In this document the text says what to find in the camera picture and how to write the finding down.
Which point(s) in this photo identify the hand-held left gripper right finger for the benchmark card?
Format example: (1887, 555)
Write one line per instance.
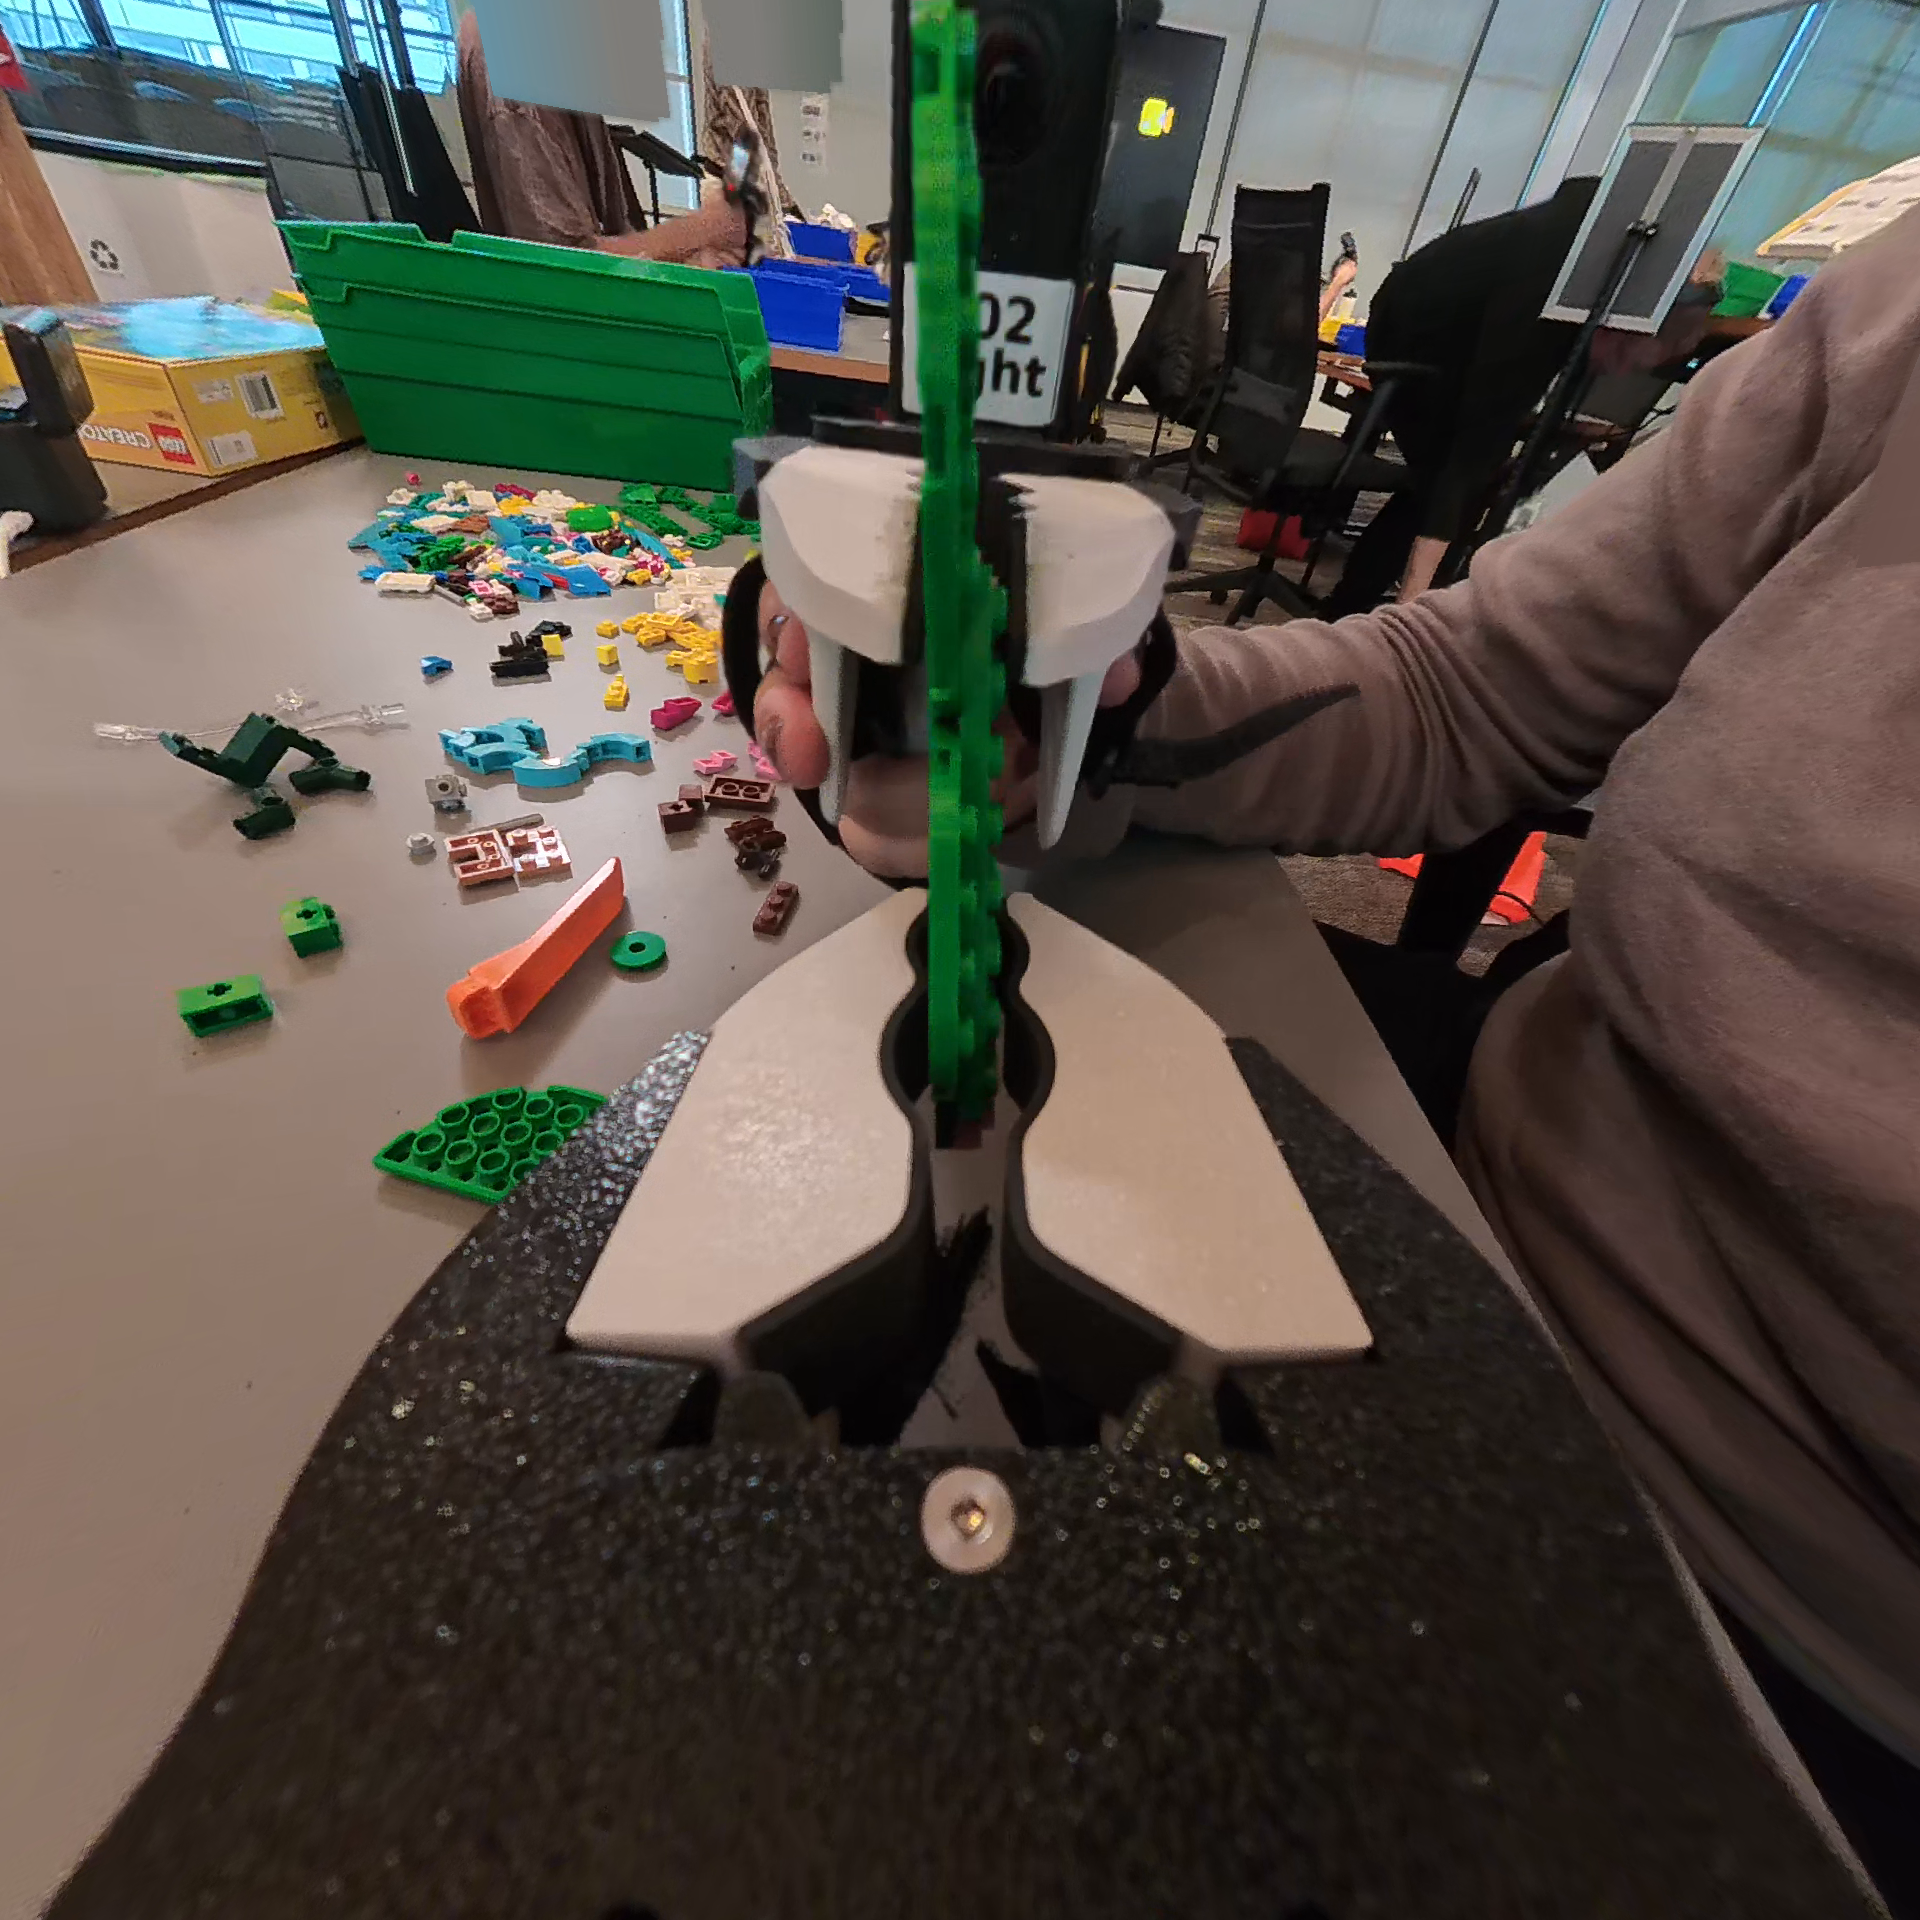
(1184, 1171)

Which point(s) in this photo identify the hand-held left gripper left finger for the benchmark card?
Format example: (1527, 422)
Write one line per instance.
(751, 1171)

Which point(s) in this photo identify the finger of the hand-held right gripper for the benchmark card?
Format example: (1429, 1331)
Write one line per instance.
(840, 540)
(1090, 571)

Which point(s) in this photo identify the green lego base plate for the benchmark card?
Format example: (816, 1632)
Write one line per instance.
(962, 675)

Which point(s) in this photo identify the person's right forearm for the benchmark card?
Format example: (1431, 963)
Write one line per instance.
(1424, 706)

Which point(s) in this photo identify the green round lego piece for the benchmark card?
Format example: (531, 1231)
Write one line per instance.
(639, 951)

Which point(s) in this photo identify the small brown lego plate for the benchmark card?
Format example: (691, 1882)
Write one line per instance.
(775, 911)

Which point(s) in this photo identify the green half round lego plate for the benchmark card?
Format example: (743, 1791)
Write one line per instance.
(482, 1141)

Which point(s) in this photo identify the reddish brown lego plates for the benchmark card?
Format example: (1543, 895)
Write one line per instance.
(734, 792)

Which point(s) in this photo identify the pile of mixed lego pieces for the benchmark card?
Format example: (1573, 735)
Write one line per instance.
(524, 557)

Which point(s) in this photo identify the dark brown lego pieces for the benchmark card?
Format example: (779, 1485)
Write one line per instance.
(755, 845)

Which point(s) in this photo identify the light blue curved lego piece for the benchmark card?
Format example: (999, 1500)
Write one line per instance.
(487, 744)
(586, 762)

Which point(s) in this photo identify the brown and white lego assembly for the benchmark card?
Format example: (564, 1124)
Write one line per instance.
(510, 855)

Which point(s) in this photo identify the small grey lego piece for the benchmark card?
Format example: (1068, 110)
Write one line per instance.
(446, 792)

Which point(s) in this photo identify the green lego brick with hole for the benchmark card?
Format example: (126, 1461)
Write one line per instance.
(311, 926)
(224, 1005)

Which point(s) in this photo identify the clear lego piece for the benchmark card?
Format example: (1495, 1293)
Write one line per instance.
(354, 715)
(142, 733)

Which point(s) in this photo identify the dark green lego assembly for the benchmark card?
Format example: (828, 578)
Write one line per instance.
(255, 751)

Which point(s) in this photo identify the yellow lego box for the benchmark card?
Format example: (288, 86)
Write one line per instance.
(196, 382)

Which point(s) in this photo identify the person's right hand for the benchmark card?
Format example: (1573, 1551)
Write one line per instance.
(787, 706)

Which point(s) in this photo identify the blue plastic bins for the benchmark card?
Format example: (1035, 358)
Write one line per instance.
(811, 284)

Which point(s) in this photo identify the black office chair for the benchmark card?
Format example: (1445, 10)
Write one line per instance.
(1283, 375)

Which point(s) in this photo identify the orange brick separator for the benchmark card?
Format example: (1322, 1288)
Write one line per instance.
(541, 954)

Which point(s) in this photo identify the stack of green plastic bins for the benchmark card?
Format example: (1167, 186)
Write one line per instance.
(524, 375)

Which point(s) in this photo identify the orange traffic cone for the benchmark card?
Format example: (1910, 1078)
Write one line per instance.
(1517, 879)

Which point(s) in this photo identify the person's torso in grey sweater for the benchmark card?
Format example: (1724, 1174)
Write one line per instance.
(1724, 1202)

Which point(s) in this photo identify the framed display panel on stand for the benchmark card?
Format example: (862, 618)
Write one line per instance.
(1652, 224)

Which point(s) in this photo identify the white recycling bin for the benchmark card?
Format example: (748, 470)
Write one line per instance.
(165, 235)

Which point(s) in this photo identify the black device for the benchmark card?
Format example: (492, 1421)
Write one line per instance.
(45, 436)

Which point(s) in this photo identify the black wall monitor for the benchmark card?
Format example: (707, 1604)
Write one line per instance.
(1171, 91)

